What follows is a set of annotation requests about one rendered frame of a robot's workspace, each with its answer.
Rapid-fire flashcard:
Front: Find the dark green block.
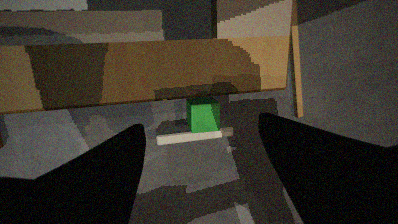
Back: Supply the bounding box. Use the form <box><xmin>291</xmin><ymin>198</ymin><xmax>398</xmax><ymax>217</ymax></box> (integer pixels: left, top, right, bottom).
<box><xmin>186</xmin><ymin>97</ymin><xmax>220</xmax><ymax>133</ymax></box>

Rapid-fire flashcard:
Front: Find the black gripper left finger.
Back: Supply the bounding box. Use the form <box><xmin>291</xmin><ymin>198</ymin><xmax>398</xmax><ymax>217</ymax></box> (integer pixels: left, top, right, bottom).
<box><xmin>0</xmin><ymin>124</ymin><xmax>146</xmax><ymax>224</ymax></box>

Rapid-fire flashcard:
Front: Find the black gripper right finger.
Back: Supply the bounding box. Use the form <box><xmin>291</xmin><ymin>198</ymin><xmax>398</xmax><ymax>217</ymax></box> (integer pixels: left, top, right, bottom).
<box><xmin>258</xmin><ymin>113</ymin><xmax>398</xmax><ymax>224</ymax></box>

